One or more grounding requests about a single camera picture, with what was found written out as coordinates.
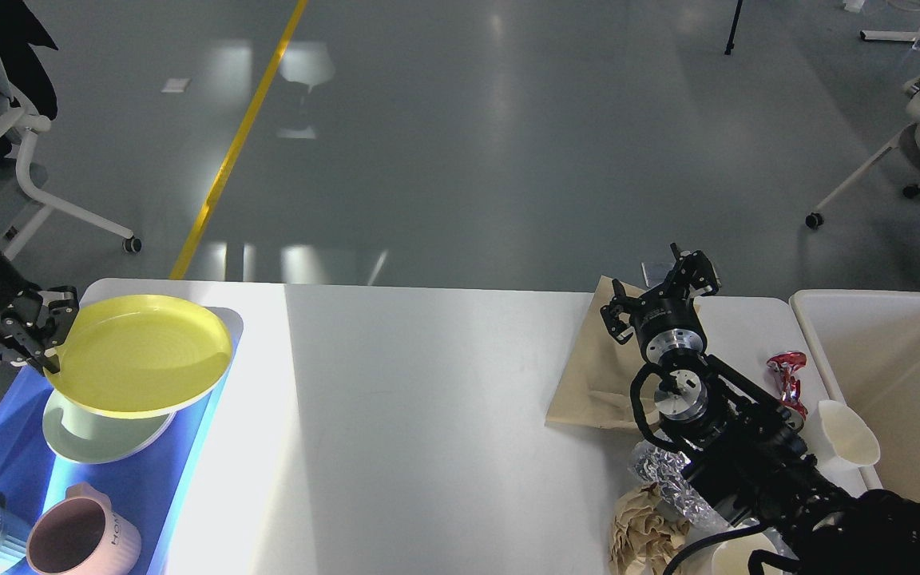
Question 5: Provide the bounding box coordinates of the blue plastic tray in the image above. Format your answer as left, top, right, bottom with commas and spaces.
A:
0, 308, 244, 574

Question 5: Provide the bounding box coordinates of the crushed red can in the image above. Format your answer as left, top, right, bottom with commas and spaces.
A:
766, 351, 808, 430

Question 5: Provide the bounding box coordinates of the white office chair left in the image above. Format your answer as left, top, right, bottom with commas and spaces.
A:
0, 54, 143, 260

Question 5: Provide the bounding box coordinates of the black tripod leg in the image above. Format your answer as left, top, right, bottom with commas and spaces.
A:
724, 0, 744, 56

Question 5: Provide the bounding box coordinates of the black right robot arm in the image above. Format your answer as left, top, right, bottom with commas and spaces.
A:
600, 245, 920, 574

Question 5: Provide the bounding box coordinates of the crumpled brown paper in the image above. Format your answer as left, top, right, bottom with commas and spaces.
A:
609, 482, 692, 574

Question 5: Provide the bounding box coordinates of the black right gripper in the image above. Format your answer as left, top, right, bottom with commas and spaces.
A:
600, 244, 720, 365

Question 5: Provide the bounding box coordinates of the yellow plate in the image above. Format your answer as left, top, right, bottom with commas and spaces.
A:
46, 294, 234, 419

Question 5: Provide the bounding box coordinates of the pale green plate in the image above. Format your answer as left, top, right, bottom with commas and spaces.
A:
42, 391, 175, 465

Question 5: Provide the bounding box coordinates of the brown paper bag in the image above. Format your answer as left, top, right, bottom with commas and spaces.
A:
546, 276, 644, 434

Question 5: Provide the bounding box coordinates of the pink mug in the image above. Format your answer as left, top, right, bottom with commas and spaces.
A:
26, 482, 142, 574

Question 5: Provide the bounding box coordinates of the white plastic bin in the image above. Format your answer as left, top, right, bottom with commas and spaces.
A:
790, 290, 920, 503

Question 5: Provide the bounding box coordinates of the crumpled aluminium foil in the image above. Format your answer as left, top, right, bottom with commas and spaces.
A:
629, 441, 730, 533

